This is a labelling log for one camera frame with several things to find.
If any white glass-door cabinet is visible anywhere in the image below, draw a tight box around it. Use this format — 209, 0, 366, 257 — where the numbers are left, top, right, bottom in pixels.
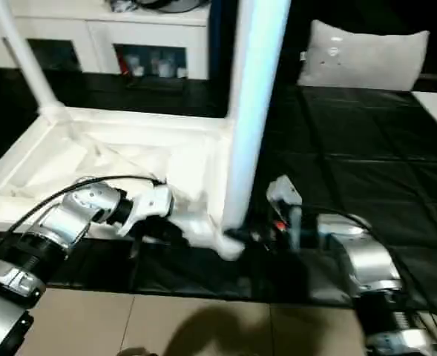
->
0, 0, 211, 79

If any black table mat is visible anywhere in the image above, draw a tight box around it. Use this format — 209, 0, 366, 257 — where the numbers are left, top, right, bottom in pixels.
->
0, 67, 437, 309

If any white plastic table top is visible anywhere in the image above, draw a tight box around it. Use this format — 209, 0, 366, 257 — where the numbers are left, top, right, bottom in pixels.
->
0, 108, 246, 262

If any black gear on cabinet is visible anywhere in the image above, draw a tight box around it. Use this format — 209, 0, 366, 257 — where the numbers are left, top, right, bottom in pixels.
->
111, 0, 208, 14

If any grey cushion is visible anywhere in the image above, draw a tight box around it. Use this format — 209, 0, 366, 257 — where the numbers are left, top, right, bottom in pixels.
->
298, 20, 431, 91

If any black cabinet with yellow label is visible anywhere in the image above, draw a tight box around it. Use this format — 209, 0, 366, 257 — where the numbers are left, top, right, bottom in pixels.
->
207, 0, 317, 86

